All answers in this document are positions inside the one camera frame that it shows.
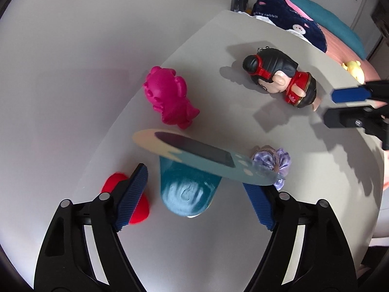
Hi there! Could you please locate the navy printed plush pillow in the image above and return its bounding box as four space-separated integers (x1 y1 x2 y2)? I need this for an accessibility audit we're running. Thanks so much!
252 0 328 52

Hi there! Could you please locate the blue cup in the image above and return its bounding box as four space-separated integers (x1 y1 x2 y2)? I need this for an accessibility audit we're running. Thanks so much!
158 155 221 219

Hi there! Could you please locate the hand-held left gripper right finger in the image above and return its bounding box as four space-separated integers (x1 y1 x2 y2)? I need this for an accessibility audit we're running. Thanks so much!
243 182 357 292

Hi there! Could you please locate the pink blanket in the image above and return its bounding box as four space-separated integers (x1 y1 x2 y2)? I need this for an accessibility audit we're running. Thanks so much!
280 0 389 82

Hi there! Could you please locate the pink plastic toy figure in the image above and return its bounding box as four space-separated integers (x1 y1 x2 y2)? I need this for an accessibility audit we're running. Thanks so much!
143 65 201 130

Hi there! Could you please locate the teal pillow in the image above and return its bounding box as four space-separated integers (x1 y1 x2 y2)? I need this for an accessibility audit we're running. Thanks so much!
272 0 365 60

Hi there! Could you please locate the purple hair scrunchie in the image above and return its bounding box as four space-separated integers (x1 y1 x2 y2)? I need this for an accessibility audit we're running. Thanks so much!
252 145 292 189

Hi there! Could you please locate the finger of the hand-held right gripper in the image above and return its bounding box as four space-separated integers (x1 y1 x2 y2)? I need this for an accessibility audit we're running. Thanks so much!
323 103 389 151
331 80 389 105

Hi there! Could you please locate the yellow duck toy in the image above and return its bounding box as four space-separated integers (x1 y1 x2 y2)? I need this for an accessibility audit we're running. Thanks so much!
342 60 365 84

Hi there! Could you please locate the red heart-shaped toy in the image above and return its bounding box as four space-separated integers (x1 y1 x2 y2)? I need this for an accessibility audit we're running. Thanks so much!
102 173 151 225

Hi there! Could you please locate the black-haired doll in red dress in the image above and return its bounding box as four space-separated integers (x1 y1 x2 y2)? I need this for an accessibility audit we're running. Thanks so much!
242 46 319 112

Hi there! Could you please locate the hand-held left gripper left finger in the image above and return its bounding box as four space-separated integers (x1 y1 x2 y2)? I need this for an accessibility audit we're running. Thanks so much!
33 163 149 292

